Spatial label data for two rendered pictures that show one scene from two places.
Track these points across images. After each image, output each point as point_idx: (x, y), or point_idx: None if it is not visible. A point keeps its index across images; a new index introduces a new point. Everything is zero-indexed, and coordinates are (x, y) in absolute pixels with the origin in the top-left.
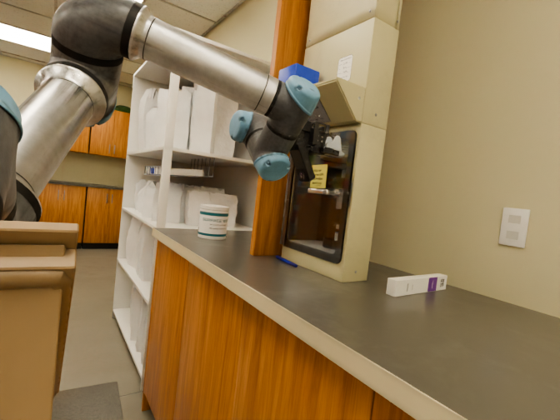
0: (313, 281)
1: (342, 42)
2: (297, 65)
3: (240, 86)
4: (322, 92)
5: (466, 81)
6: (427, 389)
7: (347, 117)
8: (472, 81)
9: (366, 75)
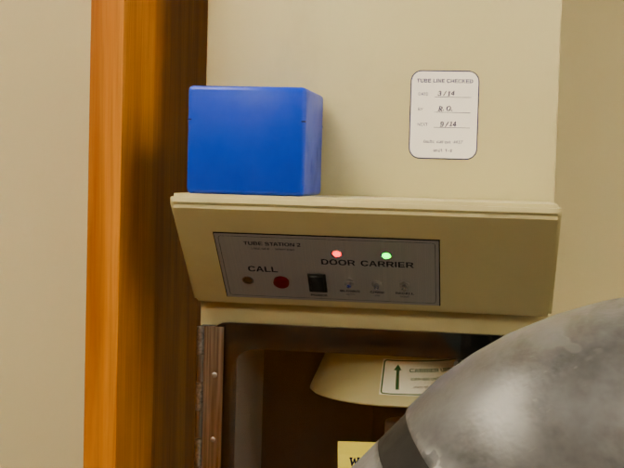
0: None
1: (418, 15)
2: (307, 96)
3: None
4: (469, 235)
5: (579, 92)
6: None
7: (523, 305)
8: (598, 97)
9: (549, 161)
